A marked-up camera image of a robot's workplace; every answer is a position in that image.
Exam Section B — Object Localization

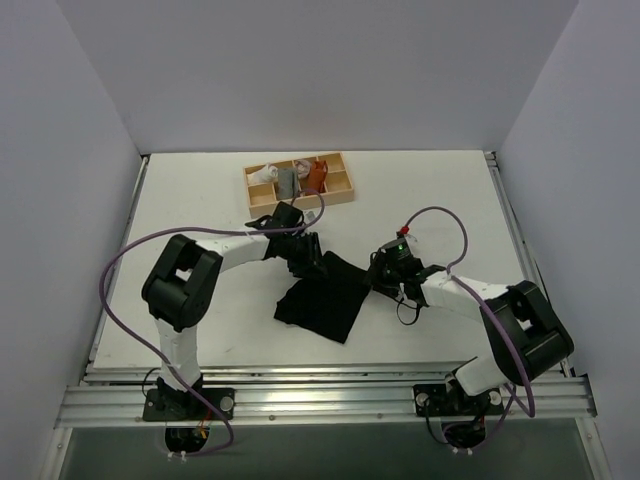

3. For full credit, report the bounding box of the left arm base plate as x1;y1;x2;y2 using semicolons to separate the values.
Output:
142;387;236;422

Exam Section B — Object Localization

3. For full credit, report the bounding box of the white rolled cloth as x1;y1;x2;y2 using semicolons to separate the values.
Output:
247;163;278;186

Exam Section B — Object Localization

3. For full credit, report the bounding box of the grey rolled cloth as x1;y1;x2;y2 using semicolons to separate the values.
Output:
276;168;299;200

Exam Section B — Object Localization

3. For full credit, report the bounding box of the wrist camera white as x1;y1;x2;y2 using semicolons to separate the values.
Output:
396;225;418;245
303;210;317;223

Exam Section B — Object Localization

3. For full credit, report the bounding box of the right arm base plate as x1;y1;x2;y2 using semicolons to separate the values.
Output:
412;383;504;418

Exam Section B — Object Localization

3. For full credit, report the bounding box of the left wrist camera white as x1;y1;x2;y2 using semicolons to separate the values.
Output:
303;210;317;223

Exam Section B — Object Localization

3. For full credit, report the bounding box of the aluminium frame rail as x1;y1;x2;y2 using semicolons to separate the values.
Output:
52;362;599;431

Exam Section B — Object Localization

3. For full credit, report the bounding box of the orange rolled cloth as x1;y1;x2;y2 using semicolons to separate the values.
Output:
303;159;328;196

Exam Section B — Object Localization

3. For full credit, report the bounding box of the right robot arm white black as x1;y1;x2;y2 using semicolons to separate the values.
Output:
366;238;575;413

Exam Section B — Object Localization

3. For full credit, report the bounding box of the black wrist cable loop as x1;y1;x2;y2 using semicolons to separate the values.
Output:
397;292;424;327

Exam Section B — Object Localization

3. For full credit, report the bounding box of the pale patterned rolled cloth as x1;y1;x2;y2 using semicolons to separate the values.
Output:
293;158;314;179

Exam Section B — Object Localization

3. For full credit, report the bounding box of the wooden compartment tray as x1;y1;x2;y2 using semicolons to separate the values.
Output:
243;152;355;219

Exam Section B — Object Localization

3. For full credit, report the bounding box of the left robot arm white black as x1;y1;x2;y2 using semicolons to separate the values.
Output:
142;202;328;419

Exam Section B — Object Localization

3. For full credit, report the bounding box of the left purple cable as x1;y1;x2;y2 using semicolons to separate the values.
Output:
99;188;327;458

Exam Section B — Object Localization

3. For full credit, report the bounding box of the black underwear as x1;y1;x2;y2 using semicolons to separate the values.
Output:
274;251;370;344

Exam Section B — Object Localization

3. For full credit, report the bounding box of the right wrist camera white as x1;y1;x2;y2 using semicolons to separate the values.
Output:
396;225;418;245

